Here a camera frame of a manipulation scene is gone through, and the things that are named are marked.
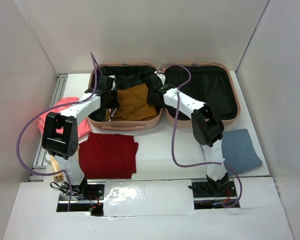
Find mustard brown garment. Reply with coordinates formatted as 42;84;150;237
105;83;158;122

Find coral pink patterned garment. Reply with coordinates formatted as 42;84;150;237
37;97;91;139

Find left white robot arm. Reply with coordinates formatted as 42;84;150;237
42;75;119;200

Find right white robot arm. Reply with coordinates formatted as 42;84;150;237
145;72;229;196

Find pink open suitcase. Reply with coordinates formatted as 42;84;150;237
87;62;241;131

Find dark red folded garment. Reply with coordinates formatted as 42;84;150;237
79;132;139;180

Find gold cosmetic bottles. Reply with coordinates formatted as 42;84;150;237
49;155;64;183

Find grey blue folded garment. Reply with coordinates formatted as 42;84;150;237
222;129;263;176

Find aluminium rail frame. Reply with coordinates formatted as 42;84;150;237
28;74;68;182

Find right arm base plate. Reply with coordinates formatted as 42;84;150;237
188;181;238;210

